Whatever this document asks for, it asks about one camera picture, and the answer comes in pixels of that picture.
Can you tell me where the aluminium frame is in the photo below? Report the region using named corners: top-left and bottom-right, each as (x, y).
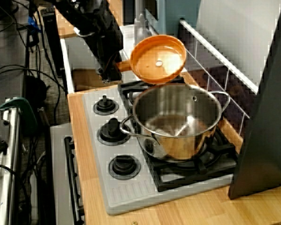
top-left (0, 98), bottom-right (22, 225)

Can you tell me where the black stove knob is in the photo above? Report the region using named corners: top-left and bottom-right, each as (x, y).
top-left (93, 95), bottom-right (119, 115)
top-left (108, 154), bottom-right (142, 180)
top-left (97, 117), bottom-right (132, 146)

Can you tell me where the grey stovetop panel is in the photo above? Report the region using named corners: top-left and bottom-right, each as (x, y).
top-left (83, 77), bottom-right (240, 216)

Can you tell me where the black upright bar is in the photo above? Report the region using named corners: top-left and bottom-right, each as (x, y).
top-left (41, 7), bottom-right (68, 78)

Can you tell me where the grey oven door front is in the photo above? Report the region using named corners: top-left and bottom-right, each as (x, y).
top-left (50, 123), bottom-right (85, 225)

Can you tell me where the grey toy faucet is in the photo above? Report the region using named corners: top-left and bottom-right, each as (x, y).
top-left (134, 0), bottom-right (153, 41)

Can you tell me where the white sink basin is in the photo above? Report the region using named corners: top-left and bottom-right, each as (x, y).
top-left (60, 25), bottom-right (188, 94)

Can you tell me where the black cable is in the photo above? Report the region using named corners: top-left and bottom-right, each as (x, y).
top-left (0, 64), bottom-right (62, 118)
top-left (0, 163), bottom-right (28, 211)

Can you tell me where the wooden side table top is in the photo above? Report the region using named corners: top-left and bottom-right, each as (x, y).
top-left (53, 0), bottom-right (123, 38)

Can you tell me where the black round bag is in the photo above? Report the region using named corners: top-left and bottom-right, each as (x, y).
top-left (24, 75), bottom-right (49, 105)

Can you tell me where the dark tile backsplash panel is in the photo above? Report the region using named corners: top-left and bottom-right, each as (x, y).
top-left (177, 18), bottom-right (260, 138)

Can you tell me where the stainless steel pot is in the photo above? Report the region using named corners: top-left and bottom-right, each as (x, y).
top-left (120, 82), bottom-right (232, 163)

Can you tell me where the teal blue cabinet box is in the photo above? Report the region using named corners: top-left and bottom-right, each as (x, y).
top-left (122, 0), bottom-right (201, 43)

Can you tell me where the green clamp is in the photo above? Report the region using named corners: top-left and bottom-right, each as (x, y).
top-left (0, 97), bottom-right (39, 135)

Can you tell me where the black oven door handle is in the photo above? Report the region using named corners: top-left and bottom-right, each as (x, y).
top-left (64, 135), bottom-right (85, 224)

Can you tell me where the orange toy frying pan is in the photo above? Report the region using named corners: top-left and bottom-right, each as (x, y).
top-left (116, 34), bottom-right (187, 84)

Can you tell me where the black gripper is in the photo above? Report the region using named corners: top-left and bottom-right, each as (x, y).
top-left (91, 32), bottom-right (123, 83)

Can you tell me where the wooden stove countertop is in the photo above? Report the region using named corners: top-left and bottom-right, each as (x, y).
top-left (67, 70), bottom-right (281, 225)

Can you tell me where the blue tape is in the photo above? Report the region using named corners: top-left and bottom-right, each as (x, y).
top-left (28, 14), bottom-right (42, 33)

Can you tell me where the black angled panel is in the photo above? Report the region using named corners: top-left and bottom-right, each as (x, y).
top-left (228, 0), bottom-right (281, 200)

